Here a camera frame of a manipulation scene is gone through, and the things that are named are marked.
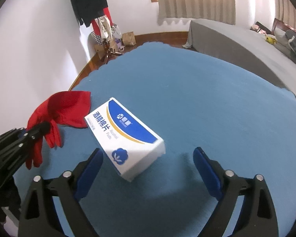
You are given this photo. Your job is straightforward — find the grey bed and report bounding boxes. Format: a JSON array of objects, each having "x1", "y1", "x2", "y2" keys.
[{"x1": 182, "y1": 18, "x2": 296, "y2": 124}]

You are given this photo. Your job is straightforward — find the checkered bag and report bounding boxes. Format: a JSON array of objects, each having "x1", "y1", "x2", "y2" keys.
[{"x1": 91, "y1": 23, "x2": 120, "y2": 53}]

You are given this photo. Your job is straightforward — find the pair of red gloves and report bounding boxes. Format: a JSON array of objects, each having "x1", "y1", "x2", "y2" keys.
[{"x1": 26, "y1": 91, "x2": 92, "y2": 170}]

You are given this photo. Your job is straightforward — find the pink small item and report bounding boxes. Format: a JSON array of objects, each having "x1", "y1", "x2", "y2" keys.
[{"x1": 252, "y1": 24, "x2": 267, "y2": 34}]

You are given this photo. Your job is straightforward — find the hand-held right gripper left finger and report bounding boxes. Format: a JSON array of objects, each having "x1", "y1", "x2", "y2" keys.
[{"x1": 18, "y1": 148, "x2": 104, "y2": 237}]

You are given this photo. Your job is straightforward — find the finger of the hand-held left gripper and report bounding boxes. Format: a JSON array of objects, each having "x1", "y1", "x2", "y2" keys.
[
  {"x1": 27, "y1": 121, "x2": 51, "y2": 140},
  {"x1": 7, "y1": 127, "x2": 26, "y2": 139}
]

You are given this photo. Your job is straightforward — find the wooden headboard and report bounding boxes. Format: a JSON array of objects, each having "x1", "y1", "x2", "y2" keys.
[{"x1": 273, "y1": 18, "x2": 296, "y2": 34}]

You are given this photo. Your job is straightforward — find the grey pillows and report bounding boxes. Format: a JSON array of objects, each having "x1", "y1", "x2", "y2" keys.
[{"x1": 276, "y1": 30, "x2": 296, "y2": 63}]

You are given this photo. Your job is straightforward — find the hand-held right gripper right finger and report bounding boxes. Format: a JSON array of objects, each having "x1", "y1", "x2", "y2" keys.
[{"x1": 193, "y1": 147, "x2": 279, "y2": 237}]

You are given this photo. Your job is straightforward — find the wooden coat rack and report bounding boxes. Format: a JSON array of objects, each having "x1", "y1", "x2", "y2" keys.
[{"x1": 99, "y1": 0, "x2": 125, "y2": 64}]

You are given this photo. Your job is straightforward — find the white hanging bag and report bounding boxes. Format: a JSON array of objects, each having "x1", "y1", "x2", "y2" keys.
[{"x1": 97, "y1": 16, "x2": 113, "y2": 40}]

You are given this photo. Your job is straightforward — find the red hanging garment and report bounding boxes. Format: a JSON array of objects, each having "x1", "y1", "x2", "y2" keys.
[{"x1": 91, "y1": 7, "x2": 111, "y2": 37}]

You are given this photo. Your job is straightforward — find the brown paper bag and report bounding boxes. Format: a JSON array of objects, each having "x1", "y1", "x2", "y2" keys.
[{"x1": 122, "y1": 32, "x2": 136, "y2": 46}]

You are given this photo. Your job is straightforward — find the white and blue carton box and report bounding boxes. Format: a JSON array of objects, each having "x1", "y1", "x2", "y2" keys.
[{"x1": 84, "y1": 97, "x2": 166, "y2": 182}]

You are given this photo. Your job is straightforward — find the blue covered table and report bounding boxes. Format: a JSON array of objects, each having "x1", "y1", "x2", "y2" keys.
[{"x1": 13, "y1": 42, "x2": 296, "y2": 237}]

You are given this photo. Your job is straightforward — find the beige wide curtain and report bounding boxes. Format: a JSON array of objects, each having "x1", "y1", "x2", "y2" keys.
[{"x1": 155, "y1": 0, "x2": 237, "y2": 25}]

